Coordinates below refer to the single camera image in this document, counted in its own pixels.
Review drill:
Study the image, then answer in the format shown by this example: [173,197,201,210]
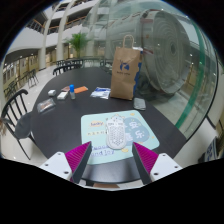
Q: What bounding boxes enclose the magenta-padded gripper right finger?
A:
[131,141,184,185]

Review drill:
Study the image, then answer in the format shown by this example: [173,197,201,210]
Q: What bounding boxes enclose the white and blue plastic packet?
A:
[90,86,112,100]

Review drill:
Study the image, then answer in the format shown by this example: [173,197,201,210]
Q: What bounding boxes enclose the clear plastic snack bag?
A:
[36,97,57,114]

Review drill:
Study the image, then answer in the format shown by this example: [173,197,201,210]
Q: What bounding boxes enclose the small blue-capped bottle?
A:
[69,84,77,100]

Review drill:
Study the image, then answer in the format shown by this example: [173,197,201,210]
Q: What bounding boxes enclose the white honeycomb computer mouse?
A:
[105,114,128,150]

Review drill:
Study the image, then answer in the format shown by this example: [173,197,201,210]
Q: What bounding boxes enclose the far group of black chairs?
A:
[3,68,39,98]

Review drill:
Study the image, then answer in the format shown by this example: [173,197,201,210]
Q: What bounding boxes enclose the black chairs behind table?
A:
[52,58,114,76]

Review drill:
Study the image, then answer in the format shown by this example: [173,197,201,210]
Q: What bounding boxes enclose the brown paper bag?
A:
[109,34,144,102]

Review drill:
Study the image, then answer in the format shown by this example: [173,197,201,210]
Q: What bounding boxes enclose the orange flat packet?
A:
[73,85,89,94]

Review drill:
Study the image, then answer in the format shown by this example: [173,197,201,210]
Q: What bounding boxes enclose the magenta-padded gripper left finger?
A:
[39,140,94,185]

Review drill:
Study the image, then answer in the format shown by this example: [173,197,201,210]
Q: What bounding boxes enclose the black chair with grey seat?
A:
[0,88,36,161]

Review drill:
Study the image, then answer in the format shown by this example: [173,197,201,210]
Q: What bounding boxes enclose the green potted plant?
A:
[65,32,90,59]

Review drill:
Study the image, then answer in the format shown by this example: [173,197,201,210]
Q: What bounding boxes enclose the light blue printed mouse pad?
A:
[80,109,161,166]

